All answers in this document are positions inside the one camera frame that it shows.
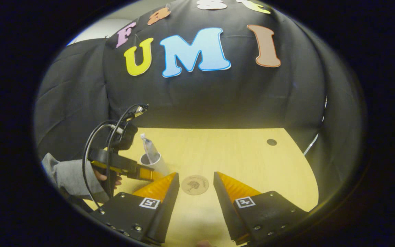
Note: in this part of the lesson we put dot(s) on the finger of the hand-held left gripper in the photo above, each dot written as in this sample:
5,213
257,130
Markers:
147,174

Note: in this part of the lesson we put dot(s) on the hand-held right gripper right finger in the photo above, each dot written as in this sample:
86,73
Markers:
226,209

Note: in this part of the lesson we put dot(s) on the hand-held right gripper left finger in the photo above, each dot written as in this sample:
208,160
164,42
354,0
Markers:
166,209

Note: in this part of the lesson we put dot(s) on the white toothpaste tube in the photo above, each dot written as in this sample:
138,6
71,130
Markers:
149,151

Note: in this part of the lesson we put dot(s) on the light wooden desktop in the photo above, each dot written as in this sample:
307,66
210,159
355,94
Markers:
235,154

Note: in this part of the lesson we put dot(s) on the black backdrop cloth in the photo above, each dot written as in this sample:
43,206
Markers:
218,96

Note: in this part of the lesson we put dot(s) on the round wooden coaster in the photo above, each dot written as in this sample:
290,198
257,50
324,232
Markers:
195,185

